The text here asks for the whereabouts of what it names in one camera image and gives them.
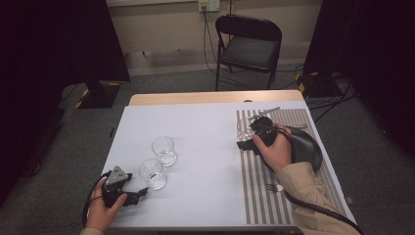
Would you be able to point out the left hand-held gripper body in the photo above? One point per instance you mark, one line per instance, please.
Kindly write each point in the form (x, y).
(114, 178)

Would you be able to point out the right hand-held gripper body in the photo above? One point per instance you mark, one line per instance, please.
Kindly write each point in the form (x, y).
(266, 130)

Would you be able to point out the clear drinking glass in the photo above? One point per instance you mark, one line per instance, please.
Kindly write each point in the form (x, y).
(164, 150)
(244, 129)
(152, 174)

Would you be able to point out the person's right hand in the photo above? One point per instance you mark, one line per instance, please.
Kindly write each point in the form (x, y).
(279, 151)

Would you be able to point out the person's left hand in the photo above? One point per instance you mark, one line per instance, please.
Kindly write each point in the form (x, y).
(99, 215)

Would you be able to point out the silver fork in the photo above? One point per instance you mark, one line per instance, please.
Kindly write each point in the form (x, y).
(274, 187)

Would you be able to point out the black round plate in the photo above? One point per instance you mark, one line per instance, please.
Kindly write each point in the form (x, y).
(306, 147)

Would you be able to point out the small dark clamp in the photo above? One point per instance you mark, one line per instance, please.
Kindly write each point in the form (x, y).
(112, 132)

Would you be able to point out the striped placemat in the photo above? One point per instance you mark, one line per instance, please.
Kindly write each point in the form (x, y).
(261, 202)

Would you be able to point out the white table cover board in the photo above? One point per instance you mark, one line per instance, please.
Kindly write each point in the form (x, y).
(195, 120)

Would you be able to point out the wooden table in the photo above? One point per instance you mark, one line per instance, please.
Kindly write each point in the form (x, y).
(212, 97)

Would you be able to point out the black stand base yellow tape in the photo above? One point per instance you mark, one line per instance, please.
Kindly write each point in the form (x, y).
(318, 85)
(98, 96)

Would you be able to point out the black folding chair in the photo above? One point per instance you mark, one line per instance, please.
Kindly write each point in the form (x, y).
(249, 52)

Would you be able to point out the black curtain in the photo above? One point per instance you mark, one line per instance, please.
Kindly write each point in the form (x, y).
(375, 58)
(49, 65)

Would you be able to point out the white wall outlet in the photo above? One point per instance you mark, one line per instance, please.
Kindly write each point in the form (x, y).
(209, 5)

